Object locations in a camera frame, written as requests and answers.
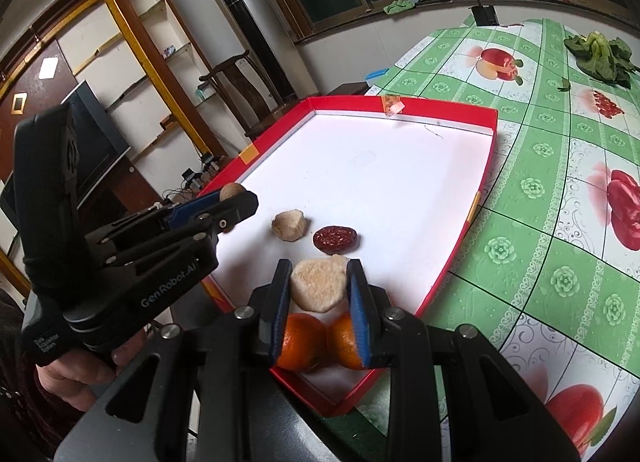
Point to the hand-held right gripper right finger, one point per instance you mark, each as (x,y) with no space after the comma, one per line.
(360,322)

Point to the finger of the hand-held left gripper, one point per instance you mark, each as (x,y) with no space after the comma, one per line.
(195,207)
(235,209)

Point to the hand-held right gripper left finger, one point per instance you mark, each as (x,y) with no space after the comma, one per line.
(280,312)

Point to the brown longan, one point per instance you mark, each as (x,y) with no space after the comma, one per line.
(232,191)

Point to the large pale yam piece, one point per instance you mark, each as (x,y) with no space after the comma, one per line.
(320,284)

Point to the red shallow cardboard box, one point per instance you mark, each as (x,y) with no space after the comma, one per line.
(390,182)

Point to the person's left hand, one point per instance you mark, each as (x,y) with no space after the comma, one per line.
(75,377)

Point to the orange mandarin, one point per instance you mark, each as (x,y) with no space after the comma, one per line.
(300,342)
(342,339)

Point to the small pale yam chunk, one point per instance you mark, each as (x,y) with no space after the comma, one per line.
(290,226)

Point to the red date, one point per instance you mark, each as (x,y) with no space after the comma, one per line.
(334,239)

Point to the black television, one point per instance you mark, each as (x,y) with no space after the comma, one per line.
(95,142)

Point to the dark wooden chair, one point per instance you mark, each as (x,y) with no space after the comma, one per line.
(235,87)

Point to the dark wooden bench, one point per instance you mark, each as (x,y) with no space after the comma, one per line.
(345,89)

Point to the floor-standing air conditioner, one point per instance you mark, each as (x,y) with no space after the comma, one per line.
(250,42)

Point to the blue flat box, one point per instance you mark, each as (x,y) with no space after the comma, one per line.
(377,74)

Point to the green cloth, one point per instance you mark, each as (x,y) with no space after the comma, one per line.
(400,6)

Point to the small loose green leaf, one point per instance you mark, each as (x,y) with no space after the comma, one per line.
(565,84)

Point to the small black box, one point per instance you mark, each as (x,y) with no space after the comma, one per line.
(484,16)

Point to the green bok choy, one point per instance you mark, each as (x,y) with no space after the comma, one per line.
(597,59)

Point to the wooden wall shelf unit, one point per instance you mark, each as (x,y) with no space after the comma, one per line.
(35,87)

